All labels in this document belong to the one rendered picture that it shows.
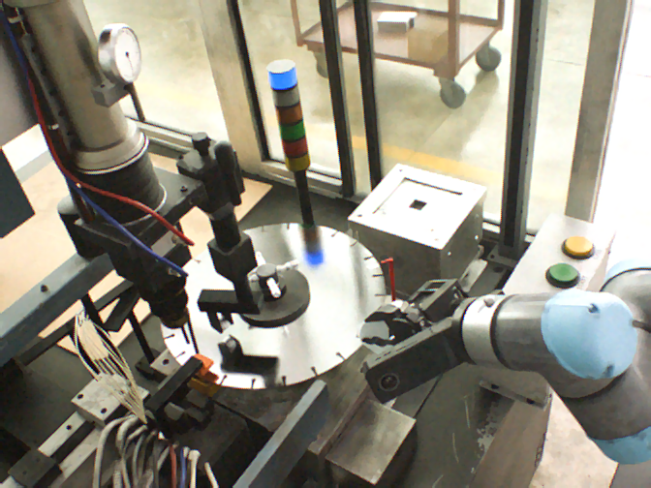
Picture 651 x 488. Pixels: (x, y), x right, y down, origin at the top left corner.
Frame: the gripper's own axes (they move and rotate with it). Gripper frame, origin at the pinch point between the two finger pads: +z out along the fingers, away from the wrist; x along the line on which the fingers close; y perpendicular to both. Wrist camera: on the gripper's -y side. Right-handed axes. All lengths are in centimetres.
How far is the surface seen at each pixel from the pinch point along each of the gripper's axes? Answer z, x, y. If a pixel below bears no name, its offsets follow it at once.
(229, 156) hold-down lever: -7.6, 28.4, -6.4
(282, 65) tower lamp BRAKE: 21.1, 34.6, 24.5
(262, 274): 13.9, 11.2, -0.8
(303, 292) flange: 13.3, 5.4, 2.9
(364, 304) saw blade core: 7.3, 0.3, 7.2
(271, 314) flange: 13.8, 5.8, -2.8
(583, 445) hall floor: 48, -87, 66
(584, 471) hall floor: 45, -89, 60
